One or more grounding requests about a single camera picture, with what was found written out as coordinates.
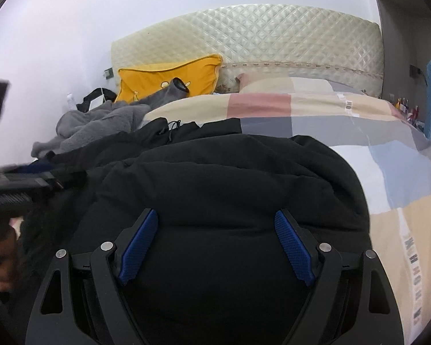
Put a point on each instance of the black jacket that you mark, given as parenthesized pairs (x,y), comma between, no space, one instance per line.
(215,187)

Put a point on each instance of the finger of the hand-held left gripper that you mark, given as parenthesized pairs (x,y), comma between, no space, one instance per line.
(54,181)

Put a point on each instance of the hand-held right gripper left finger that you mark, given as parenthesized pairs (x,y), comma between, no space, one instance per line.
(138,248)

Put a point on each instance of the grey fleece garment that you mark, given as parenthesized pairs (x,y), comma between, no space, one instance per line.
(93,120)

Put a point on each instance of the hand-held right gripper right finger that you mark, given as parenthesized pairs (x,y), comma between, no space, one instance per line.
(293,248)

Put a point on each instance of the checked bed pillow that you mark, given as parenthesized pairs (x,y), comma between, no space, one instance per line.
(291,84)

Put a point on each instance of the dark grey cloth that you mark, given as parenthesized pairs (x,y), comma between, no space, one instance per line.
(165,95)

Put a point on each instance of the wall socket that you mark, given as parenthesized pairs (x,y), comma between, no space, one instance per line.
(109,73)

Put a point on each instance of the yellow pillow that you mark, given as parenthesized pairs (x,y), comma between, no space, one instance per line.
(165,77)

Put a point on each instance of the person's left hand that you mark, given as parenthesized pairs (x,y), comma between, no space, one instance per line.
(3,258)

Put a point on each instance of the cream quilted headboard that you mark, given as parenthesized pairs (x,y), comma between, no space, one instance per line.
(258,39)

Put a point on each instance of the pastel checked blanket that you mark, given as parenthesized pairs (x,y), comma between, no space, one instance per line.
(362,151)

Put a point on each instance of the black bag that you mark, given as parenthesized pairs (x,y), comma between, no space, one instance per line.
(93,99)

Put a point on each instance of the white plastic bottle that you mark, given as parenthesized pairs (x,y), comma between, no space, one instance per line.
(70,101)

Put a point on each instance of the small bottles on nightstand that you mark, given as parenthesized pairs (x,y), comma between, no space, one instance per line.
(404,107)

